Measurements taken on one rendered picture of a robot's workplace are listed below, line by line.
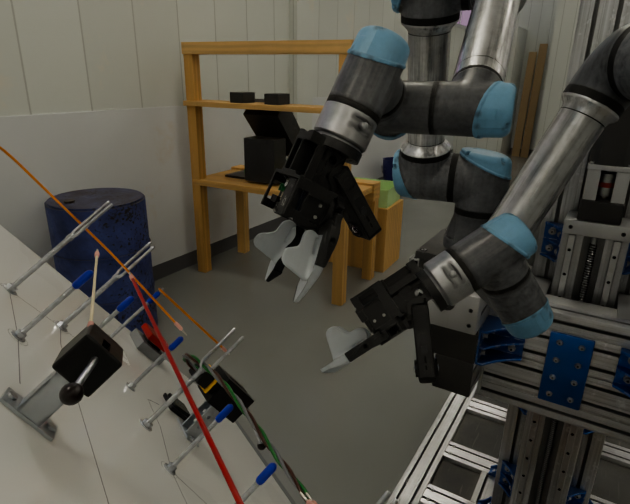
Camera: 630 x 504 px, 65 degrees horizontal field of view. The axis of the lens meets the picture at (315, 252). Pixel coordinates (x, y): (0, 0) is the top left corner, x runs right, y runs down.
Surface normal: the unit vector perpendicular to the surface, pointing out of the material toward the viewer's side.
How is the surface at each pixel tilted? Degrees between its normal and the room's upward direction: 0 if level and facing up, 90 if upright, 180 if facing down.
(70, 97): 90
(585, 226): 90
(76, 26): 90
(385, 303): 63
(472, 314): 90
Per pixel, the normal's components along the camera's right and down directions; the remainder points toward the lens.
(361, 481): 0.02, -0.94
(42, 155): 0.85, 0.19
